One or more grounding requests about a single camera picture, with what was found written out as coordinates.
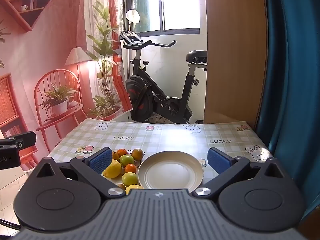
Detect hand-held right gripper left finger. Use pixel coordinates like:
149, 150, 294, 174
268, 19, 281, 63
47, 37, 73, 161
32, 147, 127, 198

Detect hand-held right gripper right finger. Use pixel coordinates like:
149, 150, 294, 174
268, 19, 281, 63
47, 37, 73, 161
192, 147, 292, 198

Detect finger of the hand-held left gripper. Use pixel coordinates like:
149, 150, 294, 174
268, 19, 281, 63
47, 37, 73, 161
0, 131, 37, 153

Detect yellow lemon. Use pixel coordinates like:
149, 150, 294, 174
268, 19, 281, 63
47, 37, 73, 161
102, 159, 122, 179
125, 184, 145, 195

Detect yellowish green apple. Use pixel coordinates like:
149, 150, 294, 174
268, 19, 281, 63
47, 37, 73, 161
122, 172, 139, 187

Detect cream round plate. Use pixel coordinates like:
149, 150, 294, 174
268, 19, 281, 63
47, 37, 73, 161
138, 151, 204, 193

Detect brownish green orange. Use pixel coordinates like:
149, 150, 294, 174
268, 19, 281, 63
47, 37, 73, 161
131, 148, 144, 161

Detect green checked tablecloth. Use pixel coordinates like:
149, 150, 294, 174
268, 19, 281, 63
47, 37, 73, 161
46, 119, 275, 195

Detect black exercise bike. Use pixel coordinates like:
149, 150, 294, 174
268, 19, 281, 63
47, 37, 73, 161
119, 30, 208, 125

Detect wooden cabinet panel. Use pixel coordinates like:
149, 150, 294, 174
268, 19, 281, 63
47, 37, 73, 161
203, 0, 268, 130

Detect blue curtain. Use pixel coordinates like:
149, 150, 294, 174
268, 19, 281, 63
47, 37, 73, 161
255, 0, 320, 220

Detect white round object on pole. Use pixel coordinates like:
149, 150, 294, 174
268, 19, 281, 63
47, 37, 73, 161
126, 9, 140, 33

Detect window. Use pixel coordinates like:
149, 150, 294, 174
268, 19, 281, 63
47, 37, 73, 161
122, 0, 200, 36

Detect black cable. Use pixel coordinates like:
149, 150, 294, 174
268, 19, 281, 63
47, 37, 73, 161
0, 219, 22, 230

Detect pink printed wall tapestry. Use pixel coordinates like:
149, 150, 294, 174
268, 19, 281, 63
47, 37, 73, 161
0, 0, 134, 170

